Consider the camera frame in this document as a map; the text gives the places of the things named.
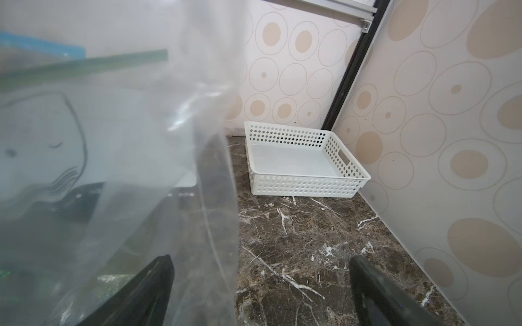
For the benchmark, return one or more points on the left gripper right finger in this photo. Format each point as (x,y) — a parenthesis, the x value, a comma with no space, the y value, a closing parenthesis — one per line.
(379,301)

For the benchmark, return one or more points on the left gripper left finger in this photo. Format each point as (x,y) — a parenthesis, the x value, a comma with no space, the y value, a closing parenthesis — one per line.
(142,301)

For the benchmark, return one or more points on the clear zip-top bag blue slider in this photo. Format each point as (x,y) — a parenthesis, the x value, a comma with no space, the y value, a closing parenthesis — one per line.
(102,174)

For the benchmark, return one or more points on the green-zip bag with pineapple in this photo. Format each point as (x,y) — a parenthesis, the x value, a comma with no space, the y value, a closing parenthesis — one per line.
(29,77)

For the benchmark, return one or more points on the blue-zip bag with pineapple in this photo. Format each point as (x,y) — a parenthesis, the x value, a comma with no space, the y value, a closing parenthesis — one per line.
(33,44)

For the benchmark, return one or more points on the white perforated plastic basket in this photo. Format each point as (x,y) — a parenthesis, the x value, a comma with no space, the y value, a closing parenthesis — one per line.
(294,161)

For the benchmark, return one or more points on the right black frame post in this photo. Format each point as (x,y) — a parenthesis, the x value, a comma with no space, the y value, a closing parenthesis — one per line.
(359,57)

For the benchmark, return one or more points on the horizontal aluminium frame bar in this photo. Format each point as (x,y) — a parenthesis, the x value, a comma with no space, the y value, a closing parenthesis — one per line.
(344,8)

